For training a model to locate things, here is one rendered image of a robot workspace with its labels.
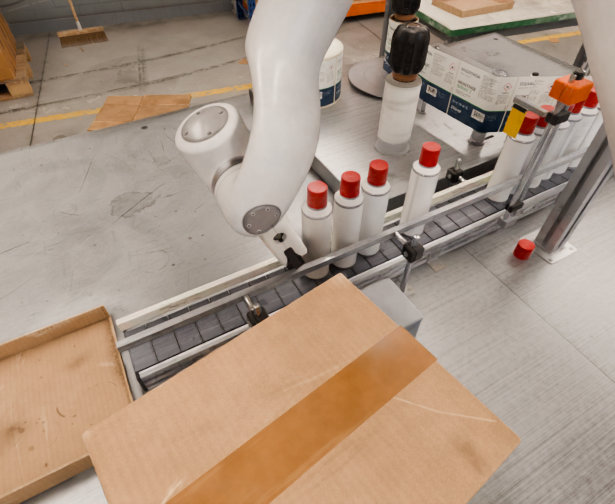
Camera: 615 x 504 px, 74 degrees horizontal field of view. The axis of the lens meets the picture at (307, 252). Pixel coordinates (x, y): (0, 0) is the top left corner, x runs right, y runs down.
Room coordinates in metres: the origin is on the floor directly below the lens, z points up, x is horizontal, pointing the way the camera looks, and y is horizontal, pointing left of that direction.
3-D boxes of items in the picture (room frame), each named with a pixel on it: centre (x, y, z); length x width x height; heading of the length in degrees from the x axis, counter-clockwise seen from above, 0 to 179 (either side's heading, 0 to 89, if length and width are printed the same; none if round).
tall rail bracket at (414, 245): (0.51, -0.18, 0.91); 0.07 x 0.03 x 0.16; 29
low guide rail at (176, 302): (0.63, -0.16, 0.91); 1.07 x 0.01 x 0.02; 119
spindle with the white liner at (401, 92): (0.94, -0.23, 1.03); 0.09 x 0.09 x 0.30
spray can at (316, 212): (0.51, -0.02, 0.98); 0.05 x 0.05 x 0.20
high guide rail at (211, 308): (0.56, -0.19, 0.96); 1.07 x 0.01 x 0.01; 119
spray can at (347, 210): (0.54, -0.07, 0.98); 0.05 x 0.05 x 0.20
